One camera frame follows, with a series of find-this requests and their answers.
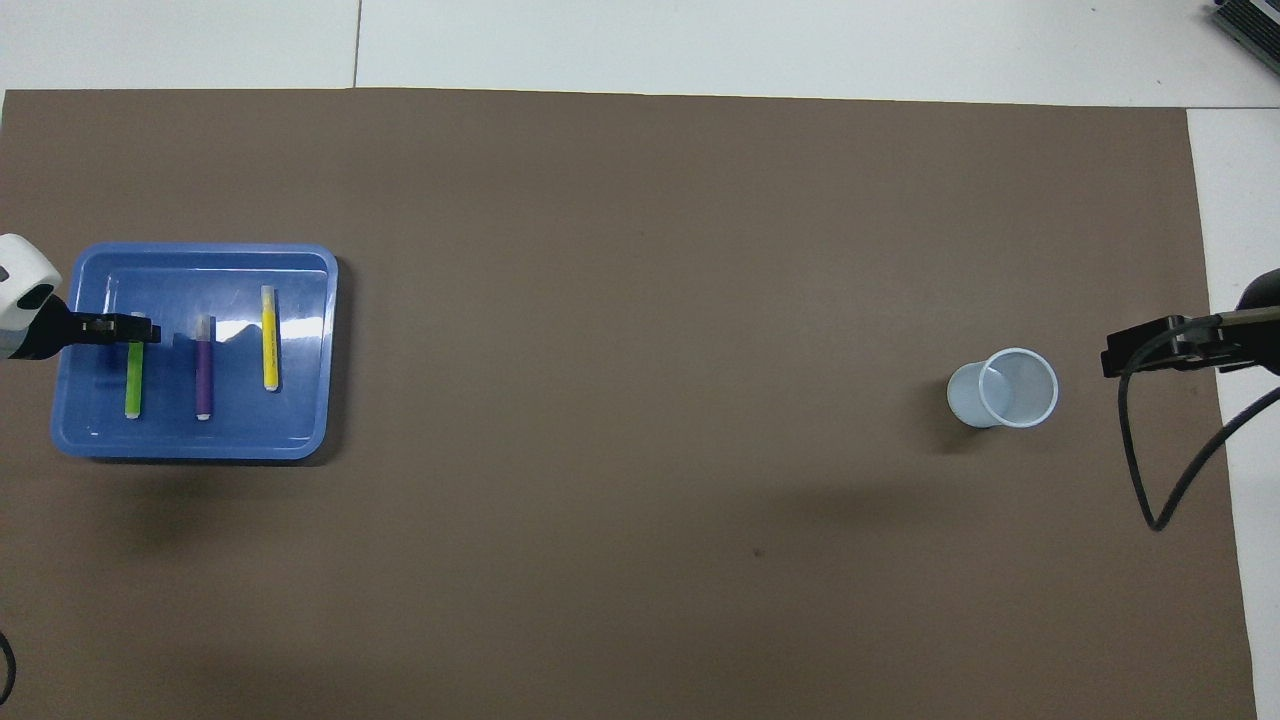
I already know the yellow pen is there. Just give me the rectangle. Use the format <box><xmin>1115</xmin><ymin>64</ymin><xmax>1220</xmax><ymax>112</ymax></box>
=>
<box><xmin>260</xmin><ymin>285</ymin><xmax>280</xmax><ymax>394</ymax></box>

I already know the translucent plastic cup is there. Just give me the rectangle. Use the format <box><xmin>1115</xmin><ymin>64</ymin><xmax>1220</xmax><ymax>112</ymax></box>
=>
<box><xmin>946</xmin><ymin>347</ymin><xmax>1060</xmax><ymax>431</ymax></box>

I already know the brown table mat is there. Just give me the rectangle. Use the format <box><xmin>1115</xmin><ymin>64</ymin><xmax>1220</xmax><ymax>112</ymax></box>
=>
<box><xmin>0</xmin><ymin>88</ymin><xmax>1259</xmax><ymax>720</ymax></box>

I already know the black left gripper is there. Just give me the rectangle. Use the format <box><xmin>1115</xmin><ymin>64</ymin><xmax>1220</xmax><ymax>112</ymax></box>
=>
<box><xmin>18</xmin><ymin>295</ymin><xmax>163</xmax><ymax>361</ymax></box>

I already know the purple pen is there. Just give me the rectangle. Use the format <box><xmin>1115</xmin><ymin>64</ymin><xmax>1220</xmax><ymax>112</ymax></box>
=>
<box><xmin>194</xmin><ymin>315</ymin><xmax>215</xmax><ymax>422</ymax></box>

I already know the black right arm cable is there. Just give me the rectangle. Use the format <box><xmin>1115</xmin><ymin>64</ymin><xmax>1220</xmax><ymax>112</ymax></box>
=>
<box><xmin>1117</xmin><ymin>318</ymin><xmax>1280</xmax><ymax>533</ymax></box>

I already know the blue plastic tray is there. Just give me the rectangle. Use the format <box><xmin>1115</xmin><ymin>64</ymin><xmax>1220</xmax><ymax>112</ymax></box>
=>
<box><xmin>50</xmin><ymin>242</ymin><xmax>339</xmax><ymax>463</ymax></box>

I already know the grey ribbed device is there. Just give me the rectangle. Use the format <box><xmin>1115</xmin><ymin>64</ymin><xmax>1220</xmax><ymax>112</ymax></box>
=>
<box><xmin>1210</xmin><ymin>0</ymin><xmax>1280</xmax><ymax>77</ymax></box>

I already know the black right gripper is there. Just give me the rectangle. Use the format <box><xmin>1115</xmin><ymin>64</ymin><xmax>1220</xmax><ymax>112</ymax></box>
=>
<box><xmin>1100</xmin><ymin>268</ymin><xmax>1280</xmax><ymax>379</ymax></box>

